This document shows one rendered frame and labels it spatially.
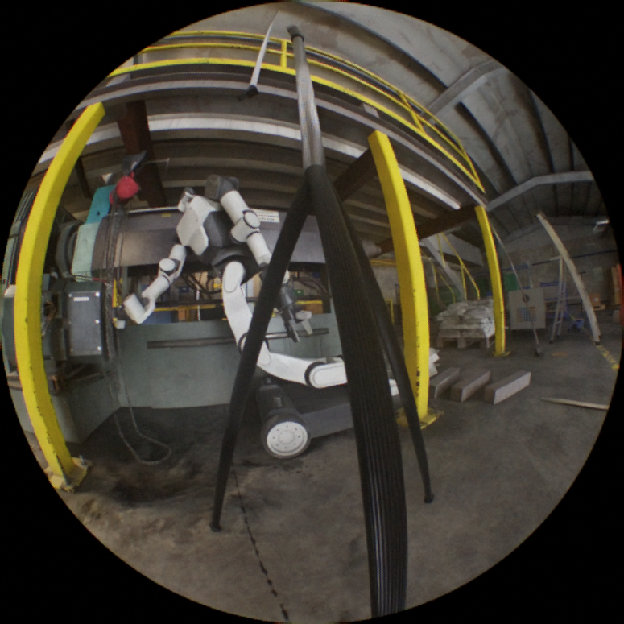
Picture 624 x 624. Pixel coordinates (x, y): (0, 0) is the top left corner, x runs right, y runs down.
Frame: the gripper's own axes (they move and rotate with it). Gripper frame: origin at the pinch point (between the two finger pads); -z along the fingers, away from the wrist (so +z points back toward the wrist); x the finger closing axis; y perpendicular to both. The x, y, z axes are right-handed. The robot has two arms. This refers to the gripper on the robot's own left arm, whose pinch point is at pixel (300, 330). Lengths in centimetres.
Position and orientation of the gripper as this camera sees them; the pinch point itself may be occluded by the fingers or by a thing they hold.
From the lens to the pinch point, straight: 82.5
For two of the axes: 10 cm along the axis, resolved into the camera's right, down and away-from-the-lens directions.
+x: -4.8, 2.2, -8.5
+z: -4.6, -8.9, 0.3
